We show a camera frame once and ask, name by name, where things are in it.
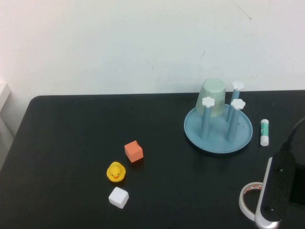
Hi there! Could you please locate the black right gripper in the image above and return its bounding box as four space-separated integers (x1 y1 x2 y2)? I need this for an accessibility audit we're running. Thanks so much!
289 167 305 206

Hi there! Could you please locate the light green plastic cup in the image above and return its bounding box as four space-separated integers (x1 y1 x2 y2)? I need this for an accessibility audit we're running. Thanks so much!
195 78 226 117

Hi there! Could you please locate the blue cup stand with posts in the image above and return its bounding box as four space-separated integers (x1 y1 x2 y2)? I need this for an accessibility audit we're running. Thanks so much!
183 81 254 157

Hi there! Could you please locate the white tape roll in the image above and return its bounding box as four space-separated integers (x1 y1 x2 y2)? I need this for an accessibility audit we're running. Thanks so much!
238 181 264 221

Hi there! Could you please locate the white green glue stick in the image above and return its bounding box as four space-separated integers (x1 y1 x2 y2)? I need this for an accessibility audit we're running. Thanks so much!
259 119 270 146

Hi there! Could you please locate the orange foam cube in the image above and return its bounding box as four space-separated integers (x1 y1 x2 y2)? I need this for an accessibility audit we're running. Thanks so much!
124 140 144 164

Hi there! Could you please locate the white foam cube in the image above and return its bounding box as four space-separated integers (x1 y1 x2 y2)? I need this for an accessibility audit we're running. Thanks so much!
108 187 130 209

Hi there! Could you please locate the yellow rubber duck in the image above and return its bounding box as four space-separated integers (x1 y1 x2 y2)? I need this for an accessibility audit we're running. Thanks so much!
106 161 127 183

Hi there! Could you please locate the black right camera cable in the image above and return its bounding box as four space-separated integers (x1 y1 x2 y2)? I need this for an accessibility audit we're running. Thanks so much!
282 116 305 156

